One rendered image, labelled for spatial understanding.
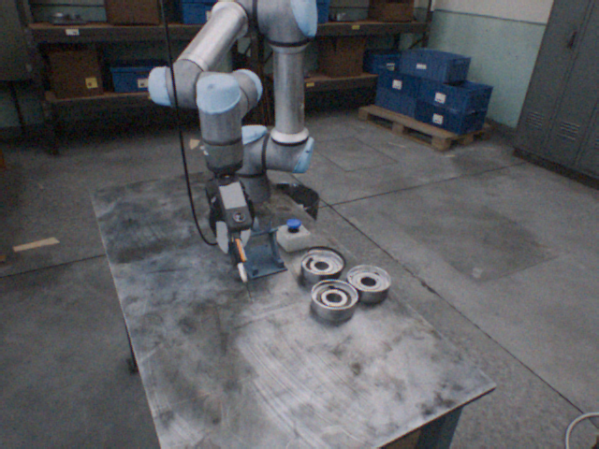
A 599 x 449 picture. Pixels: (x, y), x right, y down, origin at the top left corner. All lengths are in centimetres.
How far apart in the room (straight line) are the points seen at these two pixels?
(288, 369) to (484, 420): 121
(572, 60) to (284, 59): 339
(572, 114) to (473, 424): 303
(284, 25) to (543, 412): 171
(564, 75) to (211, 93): 385
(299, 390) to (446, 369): 30
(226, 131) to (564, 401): 180
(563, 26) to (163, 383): 410
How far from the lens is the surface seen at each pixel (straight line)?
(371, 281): 111
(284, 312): 102
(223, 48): 109
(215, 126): 81
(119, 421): 191
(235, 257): 94
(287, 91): 128
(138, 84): 438
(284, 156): 137
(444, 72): 469
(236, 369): 91
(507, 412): 206
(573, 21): 442
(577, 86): 436
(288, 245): 120
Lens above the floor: 147
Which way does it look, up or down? 30 degrees down
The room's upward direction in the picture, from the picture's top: 3 degrees clockwise
